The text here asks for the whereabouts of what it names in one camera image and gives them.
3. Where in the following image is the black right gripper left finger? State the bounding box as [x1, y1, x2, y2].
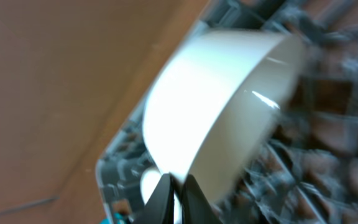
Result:
[133, 174, 175, 224]

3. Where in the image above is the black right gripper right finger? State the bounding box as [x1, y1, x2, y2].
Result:
[180, 175, 222, 224]

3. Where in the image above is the white paper cup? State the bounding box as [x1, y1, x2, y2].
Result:
[140, 167, 182, 224]

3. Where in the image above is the white bowl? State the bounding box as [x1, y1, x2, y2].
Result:
[142, 30, 306, 203]

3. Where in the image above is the teal plastic tray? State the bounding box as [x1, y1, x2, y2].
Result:
[100, 213, 127, 224]

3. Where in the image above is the grey dish rack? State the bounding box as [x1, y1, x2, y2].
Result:
[96, 1, 358, 223]

